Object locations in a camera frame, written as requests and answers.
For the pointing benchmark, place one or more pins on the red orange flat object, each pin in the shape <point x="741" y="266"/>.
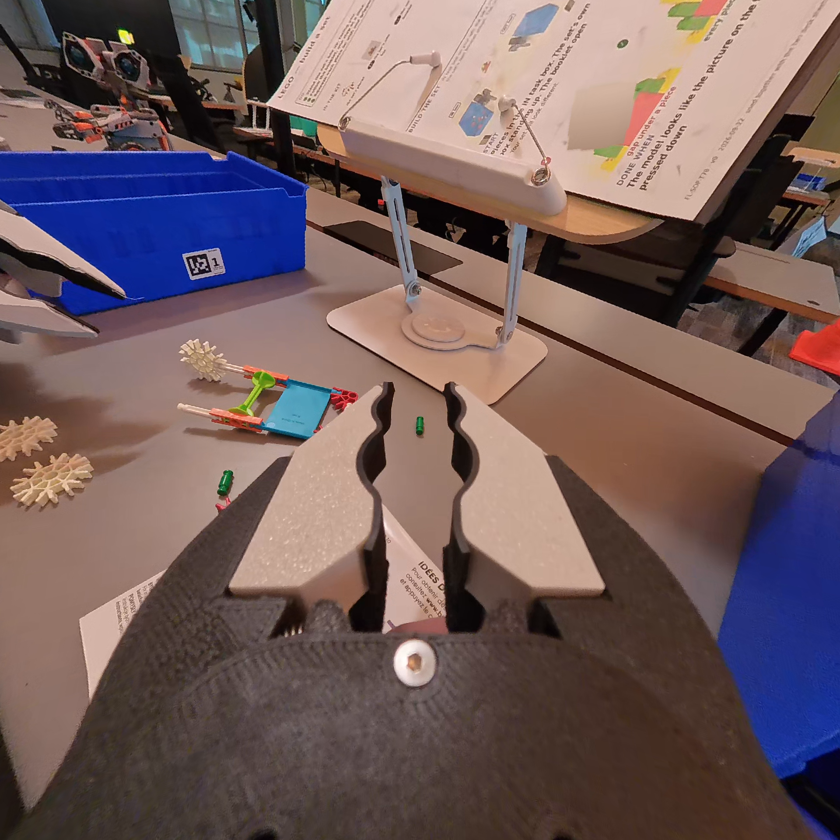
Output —
<point x="820" y="351"/>

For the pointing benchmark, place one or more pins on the printed instruction sheet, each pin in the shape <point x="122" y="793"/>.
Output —
<point x="722" y="98"/>

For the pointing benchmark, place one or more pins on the background table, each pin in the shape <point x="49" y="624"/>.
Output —
<point x="768" y="269"/>

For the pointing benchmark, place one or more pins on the plain blue storage bin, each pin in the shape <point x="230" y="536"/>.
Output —
<point x="787" y="590"/>

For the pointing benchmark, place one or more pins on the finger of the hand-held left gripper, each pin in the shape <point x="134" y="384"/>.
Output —
<point x="33" y="318"/>
<point x="39" y="239"/>

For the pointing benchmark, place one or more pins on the colourful construction toy frame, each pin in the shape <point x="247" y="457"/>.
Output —
<point x="295" y="410"/>

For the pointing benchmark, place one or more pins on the grey orange toy robot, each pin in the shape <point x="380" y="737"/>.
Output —
<point x="124" y="65"/>

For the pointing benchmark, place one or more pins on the white wooden book stand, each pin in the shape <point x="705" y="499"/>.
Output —
<point x="446" y="367"/>

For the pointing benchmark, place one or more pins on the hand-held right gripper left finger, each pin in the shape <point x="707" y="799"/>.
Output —
<point x="308" y="518"/>

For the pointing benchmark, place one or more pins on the blue storage bin with tag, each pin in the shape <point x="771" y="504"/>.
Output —
<point x="164" y="216"/>

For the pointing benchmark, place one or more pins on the light blue paper card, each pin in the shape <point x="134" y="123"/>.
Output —
<point x="810" y="239"/>

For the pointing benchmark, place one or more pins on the white paper leaflet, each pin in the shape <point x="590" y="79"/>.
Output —
<point x="407" y="551"/>

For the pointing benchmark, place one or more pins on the white snowflake connector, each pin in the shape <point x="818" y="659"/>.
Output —
<point x="56" y="479"/>
<point x="26" y="438"/>

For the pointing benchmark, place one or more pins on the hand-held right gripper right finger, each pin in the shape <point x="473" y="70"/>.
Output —
<point x="525" y="525"/>

